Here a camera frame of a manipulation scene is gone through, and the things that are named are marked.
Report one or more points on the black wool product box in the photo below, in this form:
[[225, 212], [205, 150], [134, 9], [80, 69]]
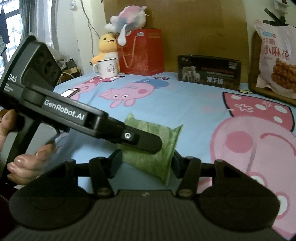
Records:
[[208, 70]]

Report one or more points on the yellow duck plush toy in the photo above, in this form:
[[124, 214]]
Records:
[[107, 47]]

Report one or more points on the blue Peppa Pig bedsheet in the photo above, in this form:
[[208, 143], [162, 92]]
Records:
[[254, 134]]

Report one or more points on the wooden board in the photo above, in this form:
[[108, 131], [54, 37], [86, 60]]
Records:
[[210, 28]]

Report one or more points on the pink white plush toy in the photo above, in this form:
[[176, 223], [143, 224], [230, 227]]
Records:
[[131, 18]]

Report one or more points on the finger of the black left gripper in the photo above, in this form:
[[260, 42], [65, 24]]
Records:
[[141, 140]]

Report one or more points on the green snack packet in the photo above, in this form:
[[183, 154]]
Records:
[[152, 156]]

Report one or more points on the white enamel mug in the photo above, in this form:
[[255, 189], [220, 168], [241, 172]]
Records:
[[106, 68]]

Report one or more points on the large pink snack bag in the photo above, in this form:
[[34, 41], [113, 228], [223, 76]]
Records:
[[277, 58]]

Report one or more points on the white smartphone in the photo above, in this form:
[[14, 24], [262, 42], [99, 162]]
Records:
[[70, 92]]

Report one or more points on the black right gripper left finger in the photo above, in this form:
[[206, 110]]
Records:
[[101, 170]]

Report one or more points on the red gift bag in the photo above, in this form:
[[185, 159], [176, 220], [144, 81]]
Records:
[[143, 53]]

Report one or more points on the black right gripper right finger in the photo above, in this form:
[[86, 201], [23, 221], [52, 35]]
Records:
[[188, 169]]

